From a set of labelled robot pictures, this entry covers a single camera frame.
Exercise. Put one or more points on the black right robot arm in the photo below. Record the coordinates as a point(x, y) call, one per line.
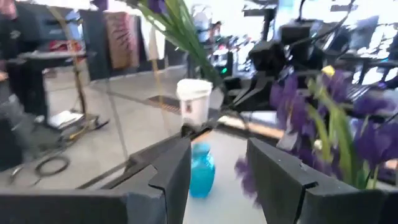
point(298, 34)

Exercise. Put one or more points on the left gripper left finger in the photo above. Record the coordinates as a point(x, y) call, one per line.
point(93, 208)

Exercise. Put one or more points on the red patterned tapestry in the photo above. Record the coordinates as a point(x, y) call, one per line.
point(121, 40)

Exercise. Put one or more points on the white hanging cloth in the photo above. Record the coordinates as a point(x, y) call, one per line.
point(152, 40)

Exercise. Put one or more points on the blue glass vase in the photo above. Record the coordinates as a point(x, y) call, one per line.
point(202, 174)

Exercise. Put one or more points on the black hazard-striped mat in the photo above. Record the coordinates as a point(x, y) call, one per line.
point(164, 105)

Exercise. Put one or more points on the white plastic bucket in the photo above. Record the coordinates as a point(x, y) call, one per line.
point(194, 102)

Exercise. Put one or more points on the metal floor stand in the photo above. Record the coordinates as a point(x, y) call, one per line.
point(80, 93)

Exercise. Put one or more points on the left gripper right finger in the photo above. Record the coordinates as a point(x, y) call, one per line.
point(311, 202)

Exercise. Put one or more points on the person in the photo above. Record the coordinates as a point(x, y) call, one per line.
point(7, 9)

